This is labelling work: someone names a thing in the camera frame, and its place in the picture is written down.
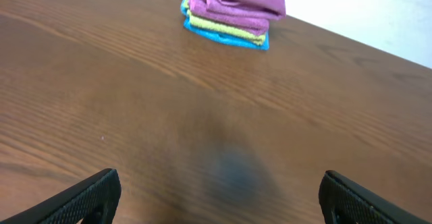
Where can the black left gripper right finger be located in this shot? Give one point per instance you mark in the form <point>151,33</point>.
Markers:
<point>343,201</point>

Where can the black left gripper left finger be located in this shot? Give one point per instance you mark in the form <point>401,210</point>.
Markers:
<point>93,200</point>

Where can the folded yellow-green cloth in stack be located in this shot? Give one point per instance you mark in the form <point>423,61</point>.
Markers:
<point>222,28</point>

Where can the folded purple cloth on stack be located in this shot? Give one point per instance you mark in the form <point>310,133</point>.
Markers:
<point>255,26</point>

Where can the folded blue cloth in stack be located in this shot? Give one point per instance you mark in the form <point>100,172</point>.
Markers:
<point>222,39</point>

